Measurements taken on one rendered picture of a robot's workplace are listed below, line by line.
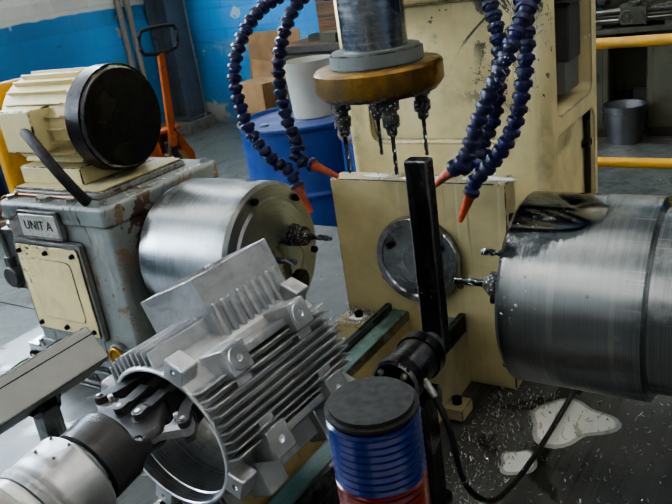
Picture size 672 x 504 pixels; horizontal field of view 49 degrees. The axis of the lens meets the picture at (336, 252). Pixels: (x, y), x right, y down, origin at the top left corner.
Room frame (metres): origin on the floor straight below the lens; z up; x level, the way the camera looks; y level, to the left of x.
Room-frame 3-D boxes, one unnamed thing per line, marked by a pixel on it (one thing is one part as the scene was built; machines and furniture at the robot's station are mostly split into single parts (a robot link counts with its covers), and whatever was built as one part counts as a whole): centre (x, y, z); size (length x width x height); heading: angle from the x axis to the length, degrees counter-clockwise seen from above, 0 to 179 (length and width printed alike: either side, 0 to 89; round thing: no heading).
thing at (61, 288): (1.35, 0.41, 0.99); 0.35 x 0.31 x 0.37; 55
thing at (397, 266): (1.09, -0.13, 1.02); 0.15 x 0.02 x 0.15; 55
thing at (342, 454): (0.40, -0.01, 1.19); 0.06 x 0.06 x 0.04
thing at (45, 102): (1.35, 0.47, 1.16); 0.33 x 0.26 x 0.42; 55
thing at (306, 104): (3.24, 0.01, 0.99); 0.24 x 0.22 x 0.24; 54
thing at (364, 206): (1.14, -0.16, 0.97); 0.30 x 0.11 x 0.34; 55
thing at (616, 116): (5.07, -2.15, 0.14); 0.30 x 0.30 x 0.27
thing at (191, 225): (1.21, 0.22, 1.04); 0.37 x 0.25 x 0.25; 55
